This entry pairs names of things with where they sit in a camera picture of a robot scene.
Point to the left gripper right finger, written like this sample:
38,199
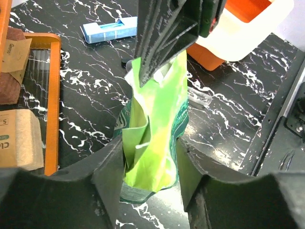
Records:
218,197

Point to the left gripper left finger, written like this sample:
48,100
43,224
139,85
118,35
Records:
84,195

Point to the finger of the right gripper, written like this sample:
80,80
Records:
165,28

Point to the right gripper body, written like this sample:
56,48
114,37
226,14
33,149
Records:
211,10

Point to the clear plastic scoop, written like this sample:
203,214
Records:
199,97

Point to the green litter bag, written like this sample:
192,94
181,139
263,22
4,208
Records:
150,123

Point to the white orange litter box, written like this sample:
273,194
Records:
243,25

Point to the blue carton box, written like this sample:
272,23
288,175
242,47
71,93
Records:
124,27

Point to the tan sponge pack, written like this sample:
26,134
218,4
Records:
20,140

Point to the orange wooden shelf rack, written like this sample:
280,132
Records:
40,89

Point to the brown scouring pad pack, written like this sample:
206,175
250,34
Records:
14,62

